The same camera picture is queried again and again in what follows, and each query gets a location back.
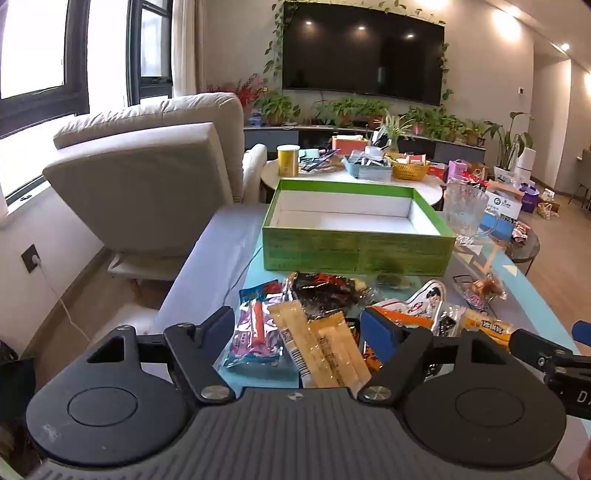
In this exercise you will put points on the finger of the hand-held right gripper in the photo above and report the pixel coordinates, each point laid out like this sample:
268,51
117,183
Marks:
582,332
531,344

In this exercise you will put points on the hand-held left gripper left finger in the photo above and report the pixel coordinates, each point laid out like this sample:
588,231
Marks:
217,332

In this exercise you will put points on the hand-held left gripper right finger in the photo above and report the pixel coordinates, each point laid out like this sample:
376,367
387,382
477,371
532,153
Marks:
378,332

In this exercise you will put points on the purple blue sausage packet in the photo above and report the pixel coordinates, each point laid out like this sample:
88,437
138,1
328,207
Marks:
254,323

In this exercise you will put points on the pale yellow snack stick packet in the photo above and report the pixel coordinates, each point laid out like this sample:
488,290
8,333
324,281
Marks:
339,350
295,341

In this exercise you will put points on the white red-print snack packet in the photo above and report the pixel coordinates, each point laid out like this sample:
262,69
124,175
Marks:
425,300

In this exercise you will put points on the black red patterned snack packet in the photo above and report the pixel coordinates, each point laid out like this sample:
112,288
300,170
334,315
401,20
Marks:
323,293

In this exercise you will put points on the green cardboard box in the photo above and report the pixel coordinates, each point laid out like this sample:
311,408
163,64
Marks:
323,249

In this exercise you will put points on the orange black snack packet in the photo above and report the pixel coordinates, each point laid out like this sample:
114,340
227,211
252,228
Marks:
369,357

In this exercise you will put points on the black white snack packet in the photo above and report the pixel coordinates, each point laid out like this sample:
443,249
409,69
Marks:
447,323

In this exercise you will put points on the clear packet of brown snack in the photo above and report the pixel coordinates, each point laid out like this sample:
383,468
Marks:
482,290

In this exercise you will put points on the small dark side table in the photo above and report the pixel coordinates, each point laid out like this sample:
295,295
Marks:
526,256

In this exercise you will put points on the brown paper gift bag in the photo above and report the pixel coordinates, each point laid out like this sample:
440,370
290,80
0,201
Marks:
548,205

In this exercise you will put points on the blue white cardboard box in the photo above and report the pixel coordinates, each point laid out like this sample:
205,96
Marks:
503,207

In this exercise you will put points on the purple gift bag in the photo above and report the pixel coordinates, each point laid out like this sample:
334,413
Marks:
530,198

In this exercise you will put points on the clear glass mug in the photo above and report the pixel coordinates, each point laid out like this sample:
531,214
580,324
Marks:
464,212

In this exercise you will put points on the round white table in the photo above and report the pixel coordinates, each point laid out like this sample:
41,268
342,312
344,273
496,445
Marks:
425,189

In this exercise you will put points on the grey dining chairs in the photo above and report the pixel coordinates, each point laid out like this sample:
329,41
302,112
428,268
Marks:
582,177

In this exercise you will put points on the blue plastic basket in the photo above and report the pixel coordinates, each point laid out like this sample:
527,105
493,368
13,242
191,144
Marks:
367,171

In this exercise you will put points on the yellow wicker basket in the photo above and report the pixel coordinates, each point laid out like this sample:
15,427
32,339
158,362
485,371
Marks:
410,171

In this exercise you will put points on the beige armchair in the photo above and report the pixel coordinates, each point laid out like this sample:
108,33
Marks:
138,184

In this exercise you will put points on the red snack bags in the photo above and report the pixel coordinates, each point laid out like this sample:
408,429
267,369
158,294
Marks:
475,177

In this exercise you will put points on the pile of dark packets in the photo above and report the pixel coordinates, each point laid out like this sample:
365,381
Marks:
321,165

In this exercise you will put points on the pink carton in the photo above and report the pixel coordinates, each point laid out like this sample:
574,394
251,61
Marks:
457,170

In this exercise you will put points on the white air purifier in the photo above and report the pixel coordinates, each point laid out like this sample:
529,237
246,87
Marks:
526,161

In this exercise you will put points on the yellow can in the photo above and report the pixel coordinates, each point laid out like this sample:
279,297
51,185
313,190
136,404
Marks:
288,161

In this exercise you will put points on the orange tissue box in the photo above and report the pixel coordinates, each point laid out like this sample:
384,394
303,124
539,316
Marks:
348,145

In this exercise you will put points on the small teal box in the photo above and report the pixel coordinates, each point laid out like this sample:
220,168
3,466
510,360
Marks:
310,153

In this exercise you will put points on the dark grey television cabinet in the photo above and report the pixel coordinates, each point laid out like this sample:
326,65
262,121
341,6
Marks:
272,138

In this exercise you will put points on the spider plant in glass vase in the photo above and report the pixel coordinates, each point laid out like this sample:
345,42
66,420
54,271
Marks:
395,129

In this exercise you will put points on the tall leafy potted plant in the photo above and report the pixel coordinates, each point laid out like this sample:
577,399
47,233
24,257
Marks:
505,138

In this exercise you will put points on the dark cloth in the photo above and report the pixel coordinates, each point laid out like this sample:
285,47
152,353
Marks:
16,383

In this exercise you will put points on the potted green plant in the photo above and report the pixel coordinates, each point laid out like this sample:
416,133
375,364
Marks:
277,108
457,129
339,108
422,120
371,110

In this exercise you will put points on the red flower arrangement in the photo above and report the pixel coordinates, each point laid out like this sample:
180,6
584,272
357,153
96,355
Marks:
240,92

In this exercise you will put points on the beige curtain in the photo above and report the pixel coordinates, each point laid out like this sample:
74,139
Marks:
189,46

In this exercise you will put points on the black-framed window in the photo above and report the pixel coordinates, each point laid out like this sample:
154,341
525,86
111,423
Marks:
76,55
134,50

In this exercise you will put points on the wall socket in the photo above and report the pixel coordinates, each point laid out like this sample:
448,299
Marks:
30,258

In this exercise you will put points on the wall-mounted black television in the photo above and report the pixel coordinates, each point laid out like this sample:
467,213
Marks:
360,50

